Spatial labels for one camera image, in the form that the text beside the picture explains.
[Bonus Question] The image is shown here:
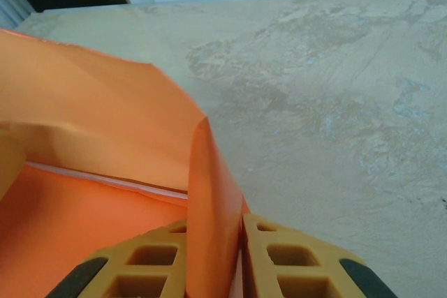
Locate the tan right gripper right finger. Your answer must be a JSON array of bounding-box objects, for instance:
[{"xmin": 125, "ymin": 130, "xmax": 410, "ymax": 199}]
[{"xmin": 242, "ymin": 213, "xmax": 399, "ymax": 298}]

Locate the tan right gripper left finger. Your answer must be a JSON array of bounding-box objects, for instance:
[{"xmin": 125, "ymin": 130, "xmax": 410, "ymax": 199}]
[{"xmin": 45, "ymin": 218, "xmax": 189, "ymax": 298}]

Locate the aluminium side frame rail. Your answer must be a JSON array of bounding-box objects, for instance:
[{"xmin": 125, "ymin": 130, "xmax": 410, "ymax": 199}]
[{"xmin": 0, "ymin": 0, "xmax": 34, "ymax": 32}]

